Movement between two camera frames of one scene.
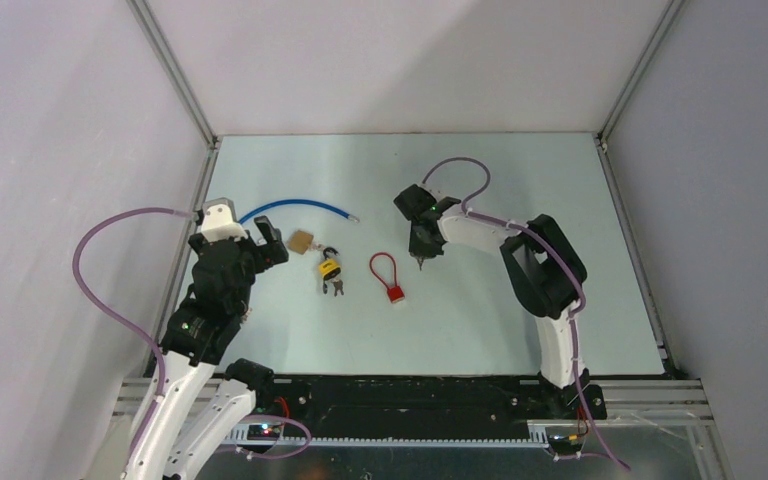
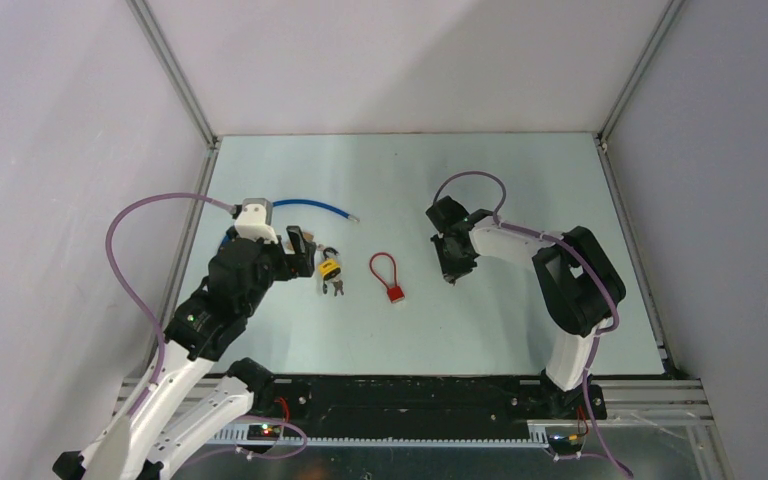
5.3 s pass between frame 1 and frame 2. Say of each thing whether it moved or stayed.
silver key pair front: stayed
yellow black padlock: stayed
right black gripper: moved
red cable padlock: stayed
